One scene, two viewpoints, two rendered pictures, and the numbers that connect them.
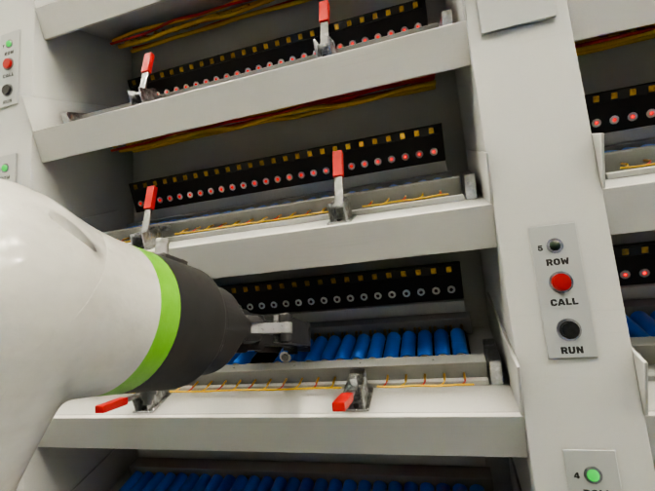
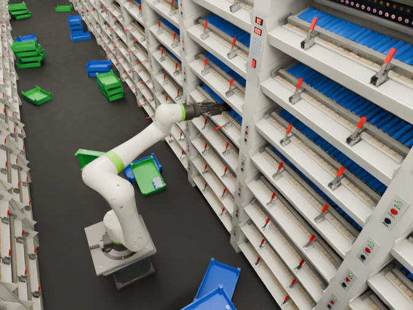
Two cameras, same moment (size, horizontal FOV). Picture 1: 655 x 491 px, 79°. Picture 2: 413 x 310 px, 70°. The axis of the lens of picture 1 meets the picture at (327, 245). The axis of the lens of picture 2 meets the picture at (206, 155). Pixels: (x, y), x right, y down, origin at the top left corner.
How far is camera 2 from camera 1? 1.36 m
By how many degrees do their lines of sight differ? 65
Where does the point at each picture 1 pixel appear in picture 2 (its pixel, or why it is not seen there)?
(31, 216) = (168, 114)
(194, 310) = (187, 115)
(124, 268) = (177, 114)
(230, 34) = not seen: outside the picture
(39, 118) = (187, 24)
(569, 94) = (255, 104)
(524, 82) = (251, 95)
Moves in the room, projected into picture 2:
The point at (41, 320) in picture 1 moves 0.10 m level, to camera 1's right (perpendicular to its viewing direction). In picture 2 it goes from (168, 122) to (181, 130)
